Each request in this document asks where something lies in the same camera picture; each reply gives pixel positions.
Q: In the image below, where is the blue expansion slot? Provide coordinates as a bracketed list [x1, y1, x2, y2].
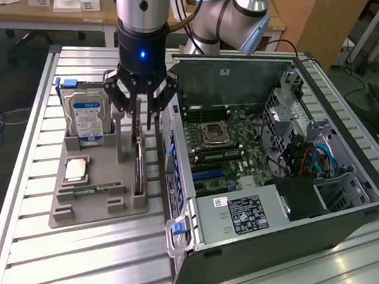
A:
[190, 167, 227, 183]

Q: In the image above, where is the installed RAM stick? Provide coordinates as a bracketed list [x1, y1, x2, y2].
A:
[190, 144, 243, 165]

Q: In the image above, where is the CPU socket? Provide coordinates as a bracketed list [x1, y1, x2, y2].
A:
[198, 118, 232, 150]

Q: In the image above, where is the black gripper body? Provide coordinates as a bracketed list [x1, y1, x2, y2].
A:
[110, 18, 173, 88]

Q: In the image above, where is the plain white box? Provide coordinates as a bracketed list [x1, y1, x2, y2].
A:
[78, 0, 102, 13]

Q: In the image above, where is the blue disk wire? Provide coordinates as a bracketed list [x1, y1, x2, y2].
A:
[308, 142, 340, 179]

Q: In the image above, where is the grey handle with blue latch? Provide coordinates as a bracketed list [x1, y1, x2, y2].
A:
[162, 212, 198, 260]

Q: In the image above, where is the white round holder box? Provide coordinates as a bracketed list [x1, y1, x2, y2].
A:
[52, 0, 82, 15]

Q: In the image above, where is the green RAM stick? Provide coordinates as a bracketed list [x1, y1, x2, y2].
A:
[71, 181, 120, 199]

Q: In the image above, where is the metal disk bay cage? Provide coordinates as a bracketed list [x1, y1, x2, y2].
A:
[261, 65, 319, 150]

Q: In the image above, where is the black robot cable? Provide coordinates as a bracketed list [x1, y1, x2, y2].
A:
[246, 36, 321, 66]

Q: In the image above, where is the dark graphics card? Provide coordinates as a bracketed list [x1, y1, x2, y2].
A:
[130, 131, 151, 196]

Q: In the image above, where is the wooden cabinet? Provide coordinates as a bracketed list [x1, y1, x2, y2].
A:
[282, 0, 370, 70]

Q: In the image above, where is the wooden desk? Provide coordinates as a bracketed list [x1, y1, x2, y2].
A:
[0, 0, 289, 55]

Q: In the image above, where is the hard disk with blue label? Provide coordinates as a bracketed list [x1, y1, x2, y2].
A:
[50, 76, 116, 150]

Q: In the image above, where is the grey parts rack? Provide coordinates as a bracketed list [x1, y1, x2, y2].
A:
[47, 101, 158, 237]

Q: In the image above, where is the black open PC case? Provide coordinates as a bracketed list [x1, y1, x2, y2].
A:
[148, 44, 379, 284]

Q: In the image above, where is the green motherboard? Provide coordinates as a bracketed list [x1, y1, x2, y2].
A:
[174, 103, 281, 204]

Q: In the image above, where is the silver CPU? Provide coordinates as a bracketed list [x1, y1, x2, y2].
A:
[63, 156, 90, 184]

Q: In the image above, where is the grey power supply unit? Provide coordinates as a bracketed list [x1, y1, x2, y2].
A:
[189, 176, 333, 255]

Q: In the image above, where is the black office chair base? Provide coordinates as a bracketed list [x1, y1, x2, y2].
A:
[2, 27, 55, 68]

